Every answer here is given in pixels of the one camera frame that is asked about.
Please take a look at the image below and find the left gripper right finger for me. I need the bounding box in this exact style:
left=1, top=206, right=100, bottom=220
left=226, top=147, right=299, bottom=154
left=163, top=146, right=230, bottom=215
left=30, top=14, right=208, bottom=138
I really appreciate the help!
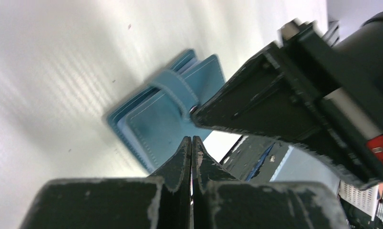
left=192, top=136, right=349, bottom=229

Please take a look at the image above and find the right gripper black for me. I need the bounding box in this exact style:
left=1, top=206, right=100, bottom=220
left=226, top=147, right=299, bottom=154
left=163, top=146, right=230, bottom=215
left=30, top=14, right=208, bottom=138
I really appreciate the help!
left=191, top=19, right=383, bottom=189

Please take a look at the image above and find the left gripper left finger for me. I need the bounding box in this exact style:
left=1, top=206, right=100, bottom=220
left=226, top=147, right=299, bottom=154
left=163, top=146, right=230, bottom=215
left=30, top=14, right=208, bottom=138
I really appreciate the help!
left=21, top=136, right=191, bottom=229

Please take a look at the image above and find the blue leather card holder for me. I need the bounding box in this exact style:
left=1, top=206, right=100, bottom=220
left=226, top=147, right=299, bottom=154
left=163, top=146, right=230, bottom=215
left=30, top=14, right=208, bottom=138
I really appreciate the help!
left=107, top=49, right=225, bottom=173

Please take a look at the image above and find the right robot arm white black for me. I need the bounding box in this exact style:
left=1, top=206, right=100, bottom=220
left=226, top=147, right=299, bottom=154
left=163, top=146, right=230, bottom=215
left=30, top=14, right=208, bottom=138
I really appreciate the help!
left=191, top=12, right=383, bottom=190

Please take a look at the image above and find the white perforated basket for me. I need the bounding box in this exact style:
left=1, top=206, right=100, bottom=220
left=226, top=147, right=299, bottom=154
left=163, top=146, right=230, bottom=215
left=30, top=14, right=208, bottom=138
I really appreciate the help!
left=339, top=181, right=381, bottom=221

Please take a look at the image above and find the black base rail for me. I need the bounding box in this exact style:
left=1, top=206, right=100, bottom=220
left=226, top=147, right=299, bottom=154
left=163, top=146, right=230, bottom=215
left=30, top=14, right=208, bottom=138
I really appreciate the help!
left=220, top=135, right=289, bottom=183

